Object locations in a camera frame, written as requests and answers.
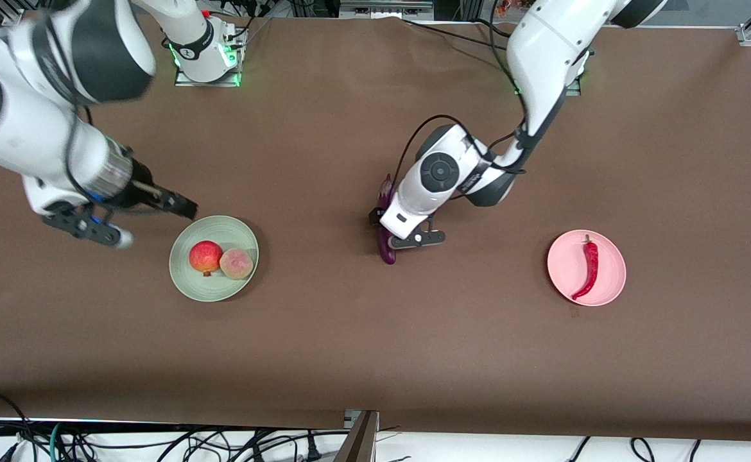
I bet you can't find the long purple eggplant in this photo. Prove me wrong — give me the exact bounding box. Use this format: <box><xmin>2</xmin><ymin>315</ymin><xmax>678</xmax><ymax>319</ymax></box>
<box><xmin>375</xmin><ymin>173</ymin><xmax>397</xmax><ymax>266</ymax></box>

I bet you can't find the red pomegranate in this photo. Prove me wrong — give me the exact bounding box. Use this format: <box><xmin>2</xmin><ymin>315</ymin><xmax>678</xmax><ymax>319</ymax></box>
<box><xmin>189</xmin><ymin>240</ymin><xmax>224</xmax><ymax>277</ymax></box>

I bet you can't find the halved pink guava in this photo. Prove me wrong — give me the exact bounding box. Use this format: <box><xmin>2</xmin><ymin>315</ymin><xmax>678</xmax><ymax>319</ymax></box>
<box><xmin>220</xmin><ymin>248</ymin><xmax>254</xmax><ymax>280</ymax></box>

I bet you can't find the red chili pepper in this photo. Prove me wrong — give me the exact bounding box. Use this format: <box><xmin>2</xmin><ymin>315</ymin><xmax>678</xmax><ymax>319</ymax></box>
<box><xmin>571</xmin><ymin>234</ymin><xmax>600</xmax><ymax>301</ymax></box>

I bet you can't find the light green round plate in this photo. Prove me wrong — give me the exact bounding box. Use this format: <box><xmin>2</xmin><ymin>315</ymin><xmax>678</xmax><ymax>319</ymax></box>
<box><xmin>169</xmin><ymin>215</ymin><xmax>261</xmax><ymax>302</ymax></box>

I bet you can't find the brown table cover sheet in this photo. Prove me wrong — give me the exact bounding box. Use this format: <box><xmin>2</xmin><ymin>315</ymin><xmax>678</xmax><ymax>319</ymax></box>
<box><xmin>0</xmin><ymin>16</ymin><xmax>751</xmax><ymax>443</ymax></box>

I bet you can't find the grey metal box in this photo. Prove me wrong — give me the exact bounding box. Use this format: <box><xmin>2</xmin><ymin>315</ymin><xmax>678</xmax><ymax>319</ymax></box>
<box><xmin>339</xmin><ymin>0</ymin><xmax>435</xmax><ymax>20</ymax></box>

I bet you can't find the pink round plate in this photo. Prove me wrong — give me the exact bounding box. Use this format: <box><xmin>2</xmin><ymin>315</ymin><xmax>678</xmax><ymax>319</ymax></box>
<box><xmin>547</xmin><ymin>230</ymin><xmax>627</xmax><ymax>307</ymax></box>

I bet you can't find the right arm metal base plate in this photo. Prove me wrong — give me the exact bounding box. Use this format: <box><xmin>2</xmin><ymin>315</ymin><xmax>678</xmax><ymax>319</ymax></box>
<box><xmin>173</xmin><ymin>26</ymin><xmax>243</xmax><ymax>87</ymax></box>

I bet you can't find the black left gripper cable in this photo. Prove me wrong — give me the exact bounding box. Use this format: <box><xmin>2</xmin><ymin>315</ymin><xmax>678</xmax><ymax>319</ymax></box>
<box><xmin>393</xmin><ymin>0</ymin><xmax>533</xmax><ymax>190</ymax></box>

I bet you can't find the thin black table cable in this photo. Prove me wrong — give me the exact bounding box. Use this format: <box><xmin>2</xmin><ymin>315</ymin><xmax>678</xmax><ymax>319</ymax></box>
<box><xmin>401</xmin><ymin>18</ymin><xmax>512</xmax><ymax>51</ymax></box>

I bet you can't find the metal support post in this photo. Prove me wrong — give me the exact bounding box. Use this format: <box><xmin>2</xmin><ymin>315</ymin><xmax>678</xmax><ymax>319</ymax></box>
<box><xmin>334</xmin><ymin>411</ymin><xmax>380</xmax><ymax>462</ymax></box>

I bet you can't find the teal cable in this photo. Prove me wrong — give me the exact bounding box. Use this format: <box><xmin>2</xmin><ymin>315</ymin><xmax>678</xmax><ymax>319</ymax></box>
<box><xmin>46</xmin><ymin>422</ymin><xmax>64</xmax><ymax>462</ymax></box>

